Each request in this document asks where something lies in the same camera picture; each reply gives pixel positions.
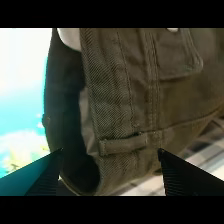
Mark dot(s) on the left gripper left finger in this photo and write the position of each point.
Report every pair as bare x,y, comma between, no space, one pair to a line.
33,180

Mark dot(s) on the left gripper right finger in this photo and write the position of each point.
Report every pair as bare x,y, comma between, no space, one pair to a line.
186,180

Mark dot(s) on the olive brown pants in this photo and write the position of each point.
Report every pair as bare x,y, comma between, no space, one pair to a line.
133,100

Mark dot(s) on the pale checked garment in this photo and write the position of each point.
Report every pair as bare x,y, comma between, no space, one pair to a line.
206,156

